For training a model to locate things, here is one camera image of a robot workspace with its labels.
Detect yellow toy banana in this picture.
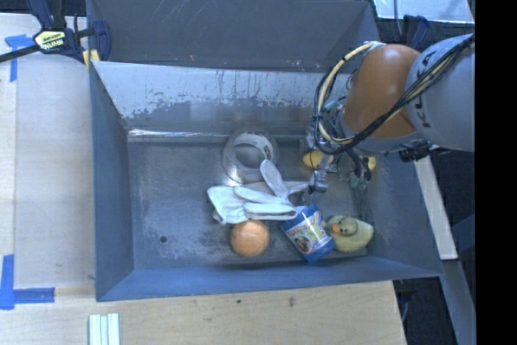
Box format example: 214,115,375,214
302,149,377,171

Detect blue printed can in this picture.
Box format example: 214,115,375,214
279,204,337,265

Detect yellow rubber duck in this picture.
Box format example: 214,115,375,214
324,214,376,255

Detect white cloth glove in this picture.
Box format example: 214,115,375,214
206,158,310,225

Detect orange ball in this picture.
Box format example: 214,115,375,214
229,218,271,259

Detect clear glass cup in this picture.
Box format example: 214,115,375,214
221,127,280,185

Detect grey metal bin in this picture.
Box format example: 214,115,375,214
84,0,446,303

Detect pale wood board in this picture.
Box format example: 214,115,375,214
13,14,99,290

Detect black cylinder on white bracket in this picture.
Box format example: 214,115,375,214
397,138,439,163

